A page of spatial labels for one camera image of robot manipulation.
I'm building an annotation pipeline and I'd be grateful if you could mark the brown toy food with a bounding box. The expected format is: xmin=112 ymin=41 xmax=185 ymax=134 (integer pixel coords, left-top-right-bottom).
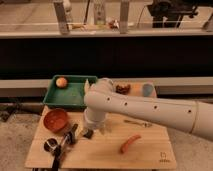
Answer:
xmin=116 ymin=85 xmax=131 ymax=95

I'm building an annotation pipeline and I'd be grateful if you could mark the wooden table board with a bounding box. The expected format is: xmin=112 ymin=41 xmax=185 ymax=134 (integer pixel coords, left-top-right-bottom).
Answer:
xmin=24 ymin=81 xmax=178 ymax=170

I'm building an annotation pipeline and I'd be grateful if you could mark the blue cup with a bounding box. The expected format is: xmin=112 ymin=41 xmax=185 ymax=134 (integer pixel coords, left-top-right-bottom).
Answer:
xmin=143 ymin=84 xmax=154 ymax=97

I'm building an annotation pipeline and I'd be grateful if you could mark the black machine on shelf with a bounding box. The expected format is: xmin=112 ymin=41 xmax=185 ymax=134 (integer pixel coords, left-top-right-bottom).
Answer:
xmin=148 ymin=0 xmax=198 ymax=28

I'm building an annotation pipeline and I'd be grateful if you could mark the orange sausage toy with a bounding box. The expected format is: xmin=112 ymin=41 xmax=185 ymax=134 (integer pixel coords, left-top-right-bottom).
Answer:
xmin=120 ymin=134 xmax=141 ymax=154

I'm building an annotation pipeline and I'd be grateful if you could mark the red bowl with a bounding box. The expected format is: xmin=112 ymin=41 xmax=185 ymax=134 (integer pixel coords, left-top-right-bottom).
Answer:
xmin=43 ymin=108 xmax=68 ymax=133

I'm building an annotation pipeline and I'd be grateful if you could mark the orange cup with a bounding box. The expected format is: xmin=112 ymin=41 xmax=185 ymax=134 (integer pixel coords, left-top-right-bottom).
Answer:
xmin=130 ymin=83 xmax=142 ymax=95

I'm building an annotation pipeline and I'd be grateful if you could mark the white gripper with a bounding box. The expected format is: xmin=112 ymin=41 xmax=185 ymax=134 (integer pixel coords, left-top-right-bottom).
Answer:
xmin=83 ymin=108 xmax=106 ymax=139

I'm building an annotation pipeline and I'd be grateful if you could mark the orange ball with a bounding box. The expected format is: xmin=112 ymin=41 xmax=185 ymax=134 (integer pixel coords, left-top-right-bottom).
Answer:
xmin=56 ymin=77 xmax=68 ymax=88

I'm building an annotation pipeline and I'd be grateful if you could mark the small metal pot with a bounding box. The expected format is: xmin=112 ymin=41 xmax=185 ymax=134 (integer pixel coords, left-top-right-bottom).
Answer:
xmin=44 ymin=138 xmax=58 ymax=154

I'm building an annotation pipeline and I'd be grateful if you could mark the green plastic tray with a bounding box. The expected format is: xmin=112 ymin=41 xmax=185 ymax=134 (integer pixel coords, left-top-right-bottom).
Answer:
xmin=43 ymin=75 xmax=98 ymax=109

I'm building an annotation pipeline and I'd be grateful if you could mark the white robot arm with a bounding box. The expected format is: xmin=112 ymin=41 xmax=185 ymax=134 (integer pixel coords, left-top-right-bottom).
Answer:
xmin=84 ymin=78 xmax=213 ymax=141

